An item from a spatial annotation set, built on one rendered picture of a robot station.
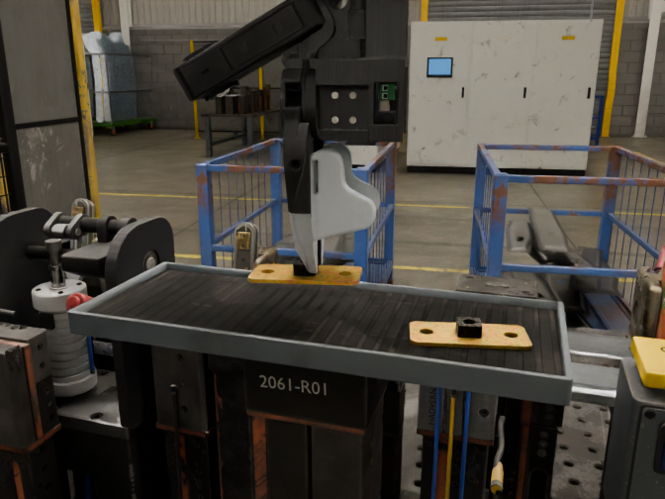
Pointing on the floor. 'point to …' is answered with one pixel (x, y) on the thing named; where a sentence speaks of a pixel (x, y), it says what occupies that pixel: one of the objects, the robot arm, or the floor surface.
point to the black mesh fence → (9, 141)
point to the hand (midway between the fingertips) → (306, 250)
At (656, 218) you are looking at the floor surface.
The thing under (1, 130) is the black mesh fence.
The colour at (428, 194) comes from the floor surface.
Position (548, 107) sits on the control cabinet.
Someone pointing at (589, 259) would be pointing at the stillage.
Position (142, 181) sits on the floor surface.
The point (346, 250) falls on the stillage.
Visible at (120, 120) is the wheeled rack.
